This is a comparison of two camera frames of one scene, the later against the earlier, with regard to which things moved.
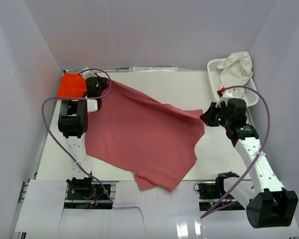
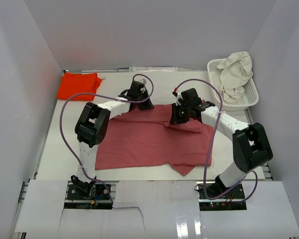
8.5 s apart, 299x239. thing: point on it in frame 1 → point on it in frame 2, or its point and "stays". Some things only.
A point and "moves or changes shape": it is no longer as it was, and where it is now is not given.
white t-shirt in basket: [235, 70] stays
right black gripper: [208, 117] → [175, 119]
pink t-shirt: [158, 141] moves or changes shape
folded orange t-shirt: [72, 85] stays
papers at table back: [153, 69] stays
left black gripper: [103, 81] → [148, 105]
